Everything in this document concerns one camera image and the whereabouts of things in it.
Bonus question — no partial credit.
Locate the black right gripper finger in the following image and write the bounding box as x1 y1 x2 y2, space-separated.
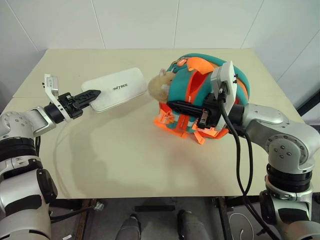
166 100 206 112
168 106 205 117

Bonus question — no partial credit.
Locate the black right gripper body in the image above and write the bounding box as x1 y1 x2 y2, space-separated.
196 92 224 131

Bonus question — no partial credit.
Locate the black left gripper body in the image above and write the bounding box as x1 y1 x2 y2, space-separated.
58 92 84 120

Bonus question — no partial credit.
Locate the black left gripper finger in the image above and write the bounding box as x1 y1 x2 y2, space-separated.
75 89 102 101
76 96 99 110

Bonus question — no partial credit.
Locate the orange and teal backpack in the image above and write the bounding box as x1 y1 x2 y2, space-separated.
152 52 251 146

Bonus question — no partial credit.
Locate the white rectangular pouch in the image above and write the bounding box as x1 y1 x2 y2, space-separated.
81 66 148 113

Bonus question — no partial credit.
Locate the beige plush hamster toy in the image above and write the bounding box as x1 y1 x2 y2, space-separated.
147 68 176 103

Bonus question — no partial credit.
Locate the dark furniture piece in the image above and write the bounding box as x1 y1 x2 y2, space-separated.
296 83 320 127

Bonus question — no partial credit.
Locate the black flat bar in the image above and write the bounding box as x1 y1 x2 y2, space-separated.
134 204 176 213

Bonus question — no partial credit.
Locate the black metal table leg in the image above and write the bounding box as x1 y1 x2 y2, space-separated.
211 196 237 240

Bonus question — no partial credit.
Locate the dark rounded grey shape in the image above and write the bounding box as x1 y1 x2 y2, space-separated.
116 213 142 240
176 209 214 240

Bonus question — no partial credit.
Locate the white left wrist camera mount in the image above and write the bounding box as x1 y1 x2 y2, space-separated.
41 73 71 123

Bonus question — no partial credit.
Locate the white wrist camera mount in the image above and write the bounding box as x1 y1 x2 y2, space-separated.
210 60 239 132
41 73 71 123

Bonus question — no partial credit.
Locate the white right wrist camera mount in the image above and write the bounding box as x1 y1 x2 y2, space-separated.
210 60 239 132

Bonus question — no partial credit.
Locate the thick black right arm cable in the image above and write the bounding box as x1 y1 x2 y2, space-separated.
216 83 285 240

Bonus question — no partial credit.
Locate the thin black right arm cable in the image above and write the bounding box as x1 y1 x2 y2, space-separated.
234 129 254 198

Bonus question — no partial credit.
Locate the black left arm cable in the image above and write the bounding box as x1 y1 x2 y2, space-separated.
49 203 98 223

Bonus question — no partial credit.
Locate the brown table frame strut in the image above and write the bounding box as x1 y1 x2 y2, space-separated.
76 198 94 240

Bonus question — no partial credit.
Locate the white wire on floor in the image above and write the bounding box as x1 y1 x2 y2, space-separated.
229 211 254 240

